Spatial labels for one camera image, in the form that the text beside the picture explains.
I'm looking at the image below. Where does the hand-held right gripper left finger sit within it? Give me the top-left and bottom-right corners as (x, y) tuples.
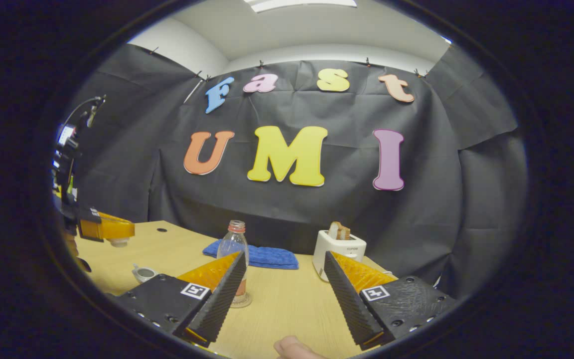
(117, 251), (247, 349)

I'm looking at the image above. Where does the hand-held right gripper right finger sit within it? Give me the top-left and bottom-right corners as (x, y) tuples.
(324, 251), (458, 351)

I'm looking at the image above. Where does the clear plastic water bottle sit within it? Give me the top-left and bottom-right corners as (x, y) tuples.
(217, 220), (253, 306)

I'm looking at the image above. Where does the white ceramic teacup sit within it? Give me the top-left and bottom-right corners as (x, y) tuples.
(132, 263), (158, 284)

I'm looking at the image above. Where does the white toaster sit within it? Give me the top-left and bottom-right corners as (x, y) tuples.
(312, 230), (367, 282)

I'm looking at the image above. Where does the blue towel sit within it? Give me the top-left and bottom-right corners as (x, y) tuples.
(202, 239), (299, 270)

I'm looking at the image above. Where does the ceiling light panel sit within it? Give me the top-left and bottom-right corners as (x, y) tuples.
(244, 0), (357, 13)

